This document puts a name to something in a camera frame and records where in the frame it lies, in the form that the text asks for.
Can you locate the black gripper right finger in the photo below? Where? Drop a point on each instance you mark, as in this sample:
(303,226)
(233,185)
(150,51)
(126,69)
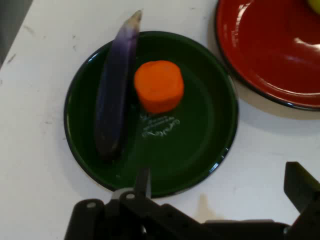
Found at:
(305,200)

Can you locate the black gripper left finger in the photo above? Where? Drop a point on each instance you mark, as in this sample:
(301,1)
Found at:
(140,217)

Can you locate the purple toy eggplant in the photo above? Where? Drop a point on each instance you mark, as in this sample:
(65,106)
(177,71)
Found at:
(115,100)

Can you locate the dark green enamel plate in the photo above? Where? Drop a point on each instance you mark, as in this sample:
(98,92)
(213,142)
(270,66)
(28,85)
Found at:
(195,137)

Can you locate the orange toy carrot chunk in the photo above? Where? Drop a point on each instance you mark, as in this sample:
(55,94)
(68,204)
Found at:
(158,85)

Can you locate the red enamel plate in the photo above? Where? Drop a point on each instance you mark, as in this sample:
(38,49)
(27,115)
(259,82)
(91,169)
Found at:
(270,62)

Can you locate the yellow-green toy apple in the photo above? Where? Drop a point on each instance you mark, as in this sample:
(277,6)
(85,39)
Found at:
(315,4)

